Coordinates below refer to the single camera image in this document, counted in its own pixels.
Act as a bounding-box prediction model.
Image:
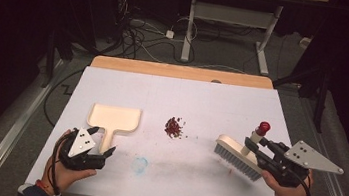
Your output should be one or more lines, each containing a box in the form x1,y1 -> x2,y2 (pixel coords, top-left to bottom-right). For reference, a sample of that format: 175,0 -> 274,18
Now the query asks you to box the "black floor cable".
40,64 -> 85,130

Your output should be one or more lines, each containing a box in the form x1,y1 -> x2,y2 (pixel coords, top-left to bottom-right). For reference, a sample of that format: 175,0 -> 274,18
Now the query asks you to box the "metal desk frame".
166,0 -> 331,84

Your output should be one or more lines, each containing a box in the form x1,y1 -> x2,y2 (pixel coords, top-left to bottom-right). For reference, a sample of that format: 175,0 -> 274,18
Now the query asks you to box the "black stand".
267,54 -> 336,135
40,26 -> 78,92

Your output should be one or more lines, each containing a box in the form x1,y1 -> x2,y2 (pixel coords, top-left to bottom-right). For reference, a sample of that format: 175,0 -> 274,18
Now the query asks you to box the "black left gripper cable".
45,132 -> 73,196

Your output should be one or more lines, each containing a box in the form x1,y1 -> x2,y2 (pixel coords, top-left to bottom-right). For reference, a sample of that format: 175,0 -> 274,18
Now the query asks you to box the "person's left hand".
39,126 -> 103,196

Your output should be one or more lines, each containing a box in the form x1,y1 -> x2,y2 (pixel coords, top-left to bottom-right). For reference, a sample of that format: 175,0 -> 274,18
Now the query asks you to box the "pile of red crumbs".
163,114 -> 188,142

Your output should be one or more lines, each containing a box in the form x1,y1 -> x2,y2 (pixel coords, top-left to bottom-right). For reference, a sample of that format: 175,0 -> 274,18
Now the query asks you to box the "red bracelet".
33,179 -> 53,196

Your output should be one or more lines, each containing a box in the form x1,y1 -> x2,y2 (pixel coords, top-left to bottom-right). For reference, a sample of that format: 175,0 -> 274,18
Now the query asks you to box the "cream plastic dustpan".
83,102 -> 144,159

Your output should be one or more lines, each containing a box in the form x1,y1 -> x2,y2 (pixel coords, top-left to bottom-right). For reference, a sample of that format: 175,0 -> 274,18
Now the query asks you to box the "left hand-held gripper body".
57,125 -> 111,175

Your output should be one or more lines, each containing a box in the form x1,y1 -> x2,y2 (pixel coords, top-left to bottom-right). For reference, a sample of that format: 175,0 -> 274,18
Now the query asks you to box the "cream brush with grey bristles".
210,114 -> 272,184

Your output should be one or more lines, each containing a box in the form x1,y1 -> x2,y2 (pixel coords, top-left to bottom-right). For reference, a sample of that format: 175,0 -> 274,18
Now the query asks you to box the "tangle of floor cables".
108,0 -> 193,67

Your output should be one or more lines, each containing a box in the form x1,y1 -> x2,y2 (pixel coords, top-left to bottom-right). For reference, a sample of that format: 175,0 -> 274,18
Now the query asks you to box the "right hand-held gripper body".
252,134 -> 348,195

